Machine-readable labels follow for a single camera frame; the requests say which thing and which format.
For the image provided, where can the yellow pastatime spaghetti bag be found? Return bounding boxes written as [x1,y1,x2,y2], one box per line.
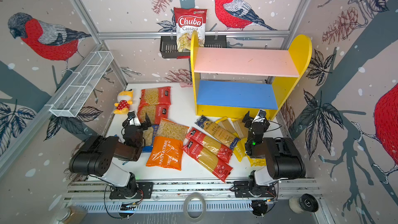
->
[232,117,267,168]
[215,117,247,162]

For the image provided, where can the red spaghetti bag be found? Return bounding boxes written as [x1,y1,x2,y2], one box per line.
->
[186,128,233,163]
[182,141,233,182]

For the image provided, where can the dark blue spaghetti bag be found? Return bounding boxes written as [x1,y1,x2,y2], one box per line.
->
[195,115,240,150]

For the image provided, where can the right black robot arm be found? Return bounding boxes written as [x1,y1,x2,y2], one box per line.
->
[243,110,306,188]

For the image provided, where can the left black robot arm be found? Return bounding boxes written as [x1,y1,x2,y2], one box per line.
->
[69,112,151,192]

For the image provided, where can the yellow shelf pink blue boards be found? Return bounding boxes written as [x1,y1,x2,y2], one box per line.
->
[190,32,313,120]

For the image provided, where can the blue macaroni bag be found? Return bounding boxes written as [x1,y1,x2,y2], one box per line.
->
[142,125,159,152]

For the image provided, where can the red macaroni bag near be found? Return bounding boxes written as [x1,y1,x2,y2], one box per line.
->
[137,104,170,125]

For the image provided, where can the red macaroni bag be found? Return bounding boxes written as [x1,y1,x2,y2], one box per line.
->
[137,104,170,125]
[139,87,171,106]

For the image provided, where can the red macaroni bag far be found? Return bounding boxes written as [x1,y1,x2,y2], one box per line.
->
[139,87,171,106]

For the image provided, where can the orange Pastatime macaroni bag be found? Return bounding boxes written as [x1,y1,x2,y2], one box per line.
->
[146,118,189,171]

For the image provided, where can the yellow plush toy red dress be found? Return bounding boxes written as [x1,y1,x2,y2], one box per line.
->
[114,90,134,115]

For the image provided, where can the clear tape roll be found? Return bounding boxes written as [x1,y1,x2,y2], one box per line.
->
[182,192,207,223]

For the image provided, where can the glass jar with lid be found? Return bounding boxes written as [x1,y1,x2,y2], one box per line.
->
[56,205,88,224]

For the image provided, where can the red Chuba cassava chips bag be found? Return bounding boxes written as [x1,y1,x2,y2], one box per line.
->
[174,7,207,52]

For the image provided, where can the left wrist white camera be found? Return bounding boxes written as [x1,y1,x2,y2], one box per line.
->
[126,111,140,126]

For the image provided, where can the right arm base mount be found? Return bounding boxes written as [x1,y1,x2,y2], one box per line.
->
[230,176,277,198]

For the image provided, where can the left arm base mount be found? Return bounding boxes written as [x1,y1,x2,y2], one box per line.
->
[109,173,154,200]

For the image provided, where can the white mesh wall shelf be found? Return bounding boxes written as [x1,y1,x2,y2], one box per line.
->
[49,51,114,117]

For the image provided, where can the black wire wall basket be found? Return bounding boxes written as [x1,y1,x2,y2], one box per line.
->
[160,35,227,59]

